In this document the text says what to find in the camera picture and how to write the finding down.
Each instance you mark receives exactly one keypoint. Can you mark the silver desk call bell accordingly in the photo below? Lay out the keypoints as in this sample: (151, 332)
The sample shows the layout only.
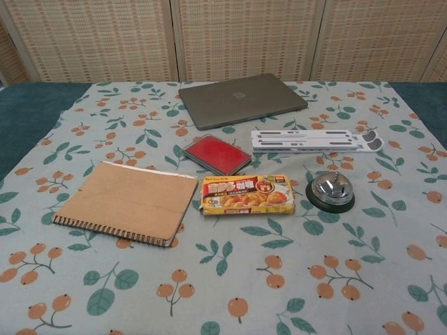
(330, 193)

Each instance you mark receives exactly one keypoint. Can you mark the red ink stamp pad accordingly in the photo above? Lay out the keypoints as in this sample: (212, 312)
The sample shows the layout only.
(217, 150)

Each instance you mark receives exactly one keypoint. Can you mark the yellow curry box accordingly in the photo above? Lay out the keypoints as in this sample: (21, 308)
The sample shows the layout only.
(246, 197)

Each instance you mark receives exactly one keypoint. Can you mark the grey closed laptop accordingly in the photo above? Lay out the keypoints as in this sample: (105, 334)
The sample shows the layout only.
(241, 101)

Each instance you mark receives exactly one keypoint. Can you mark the white folding laptop stand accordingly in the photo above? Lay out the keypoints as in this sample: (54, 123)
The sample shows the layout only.
(314, 140)

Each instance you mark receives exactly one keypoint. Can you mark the brown spiral notebook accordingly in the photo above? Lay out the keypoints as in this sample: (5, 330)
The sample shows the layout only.
(129, 200)

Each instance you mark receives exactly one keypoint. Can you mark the floral printed tablecloth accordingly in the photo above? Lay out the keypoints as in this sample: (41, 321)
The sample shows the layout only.
(223, 272)

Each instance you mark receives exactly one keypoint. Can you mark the woven folding screen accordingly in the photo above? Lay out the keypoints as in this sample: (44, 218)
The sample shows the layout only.
(223, 38)

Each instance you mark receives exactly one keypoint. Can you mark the teal table cover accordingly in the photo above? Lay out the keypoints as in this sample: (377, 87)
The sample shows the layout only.
(31, 104)

